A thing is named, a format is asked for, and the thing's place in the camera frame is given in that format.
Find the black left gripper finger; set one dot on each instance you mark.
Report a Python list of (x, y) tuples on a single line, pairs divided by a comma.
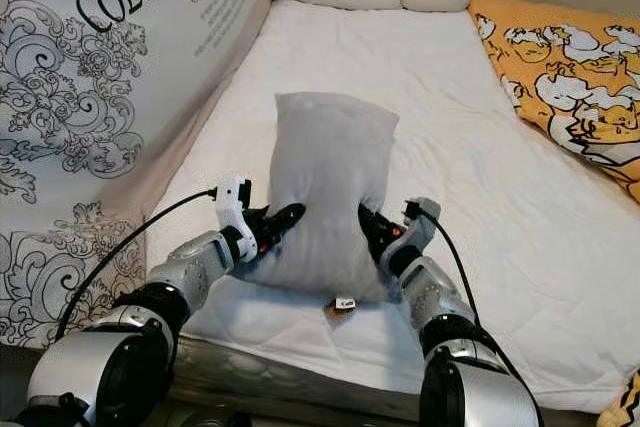
[(288, 217)]

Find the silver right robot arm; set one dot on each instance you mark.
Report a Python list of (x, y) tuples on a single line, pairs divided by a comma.
[(470, 367)]

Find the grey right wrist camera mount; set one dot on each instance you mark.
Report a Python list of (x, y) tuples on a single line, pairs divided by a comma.
[(412, 232)]

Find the yellow cartoon egg blanket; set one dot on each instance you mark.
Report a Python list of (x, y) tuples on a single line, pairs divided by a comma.
[(570, 87)]

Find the grey pillow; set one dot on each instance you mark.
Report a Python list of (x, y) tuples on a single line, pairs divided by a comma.
[(325, 187)]

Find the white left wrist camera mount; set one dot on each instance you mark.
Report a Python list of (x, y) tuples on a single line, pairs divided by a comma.
[(232, 202)]

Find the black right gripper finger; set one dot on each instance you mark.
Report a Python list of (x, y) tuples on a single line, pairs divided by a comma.
[(368, 217)]

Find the white printed Colorful cushion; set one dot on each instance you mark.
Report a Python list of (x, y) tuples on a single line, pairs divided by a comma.
[(100, 97)]

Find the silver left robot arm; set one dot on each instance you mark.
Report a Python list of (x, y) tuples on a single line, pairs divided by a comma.
[(120, 347)]

